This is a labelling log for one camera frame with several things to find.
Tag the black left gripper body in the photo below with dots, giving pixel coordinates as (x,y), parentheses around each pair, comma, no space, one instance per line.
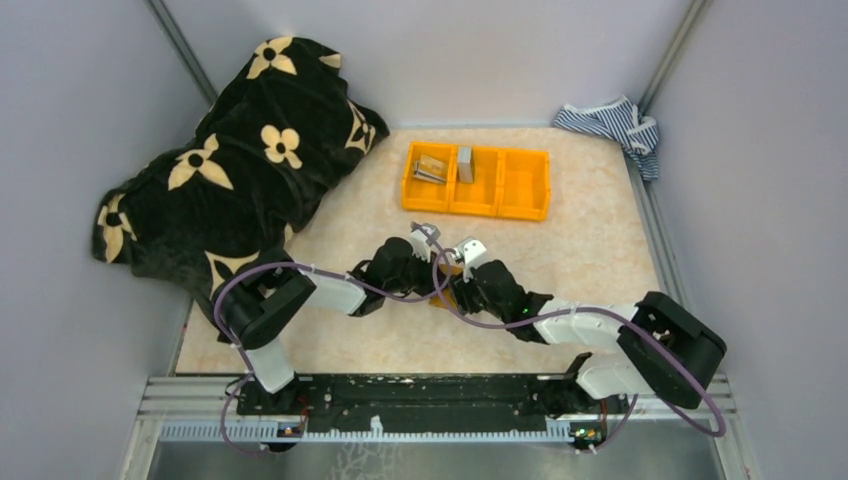
(428,277)

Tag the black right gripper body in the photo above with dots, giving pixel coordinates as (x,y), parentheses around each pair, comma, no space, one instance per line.
(462,287)

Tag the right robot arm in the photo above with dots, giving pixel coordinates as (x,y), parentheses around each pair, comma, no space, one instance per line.
(652,346)

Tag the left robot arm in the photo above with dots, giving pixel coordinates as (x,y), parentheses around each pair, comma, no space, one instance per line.
(254,306)

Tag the orange three-compartment bin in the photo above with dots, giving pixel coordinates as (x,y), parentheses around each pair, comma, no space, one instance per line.
(509,183)

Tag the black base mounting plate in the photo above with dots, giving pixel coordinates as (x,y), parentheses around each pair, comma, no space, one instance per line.
(497,403)

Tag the grey box in bin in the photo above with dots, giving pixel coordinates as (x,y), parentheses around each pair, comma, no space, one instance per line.
(464,163)

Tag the black floral blanket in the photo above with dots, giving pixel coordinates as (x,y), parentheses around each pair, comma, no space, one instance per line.
(281,135)

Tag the blue striped cloth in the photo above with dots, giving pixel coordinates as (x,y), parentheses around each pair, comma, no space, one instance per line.
(621,121)

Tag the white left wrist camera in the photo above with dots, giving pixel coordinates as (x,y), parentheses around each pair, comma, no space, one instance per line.
(424,238)

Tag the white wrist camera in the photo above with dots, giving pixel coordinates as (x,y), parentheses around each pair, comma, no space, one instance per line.
(424,238)
(471,254)

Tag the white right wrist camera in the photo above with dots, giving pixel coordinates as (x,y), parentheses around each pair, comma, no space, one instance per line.
(471,254)

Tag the aluminium frame rail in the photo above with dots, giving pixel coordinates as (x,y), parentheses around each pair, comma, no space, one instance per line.
(203,408)

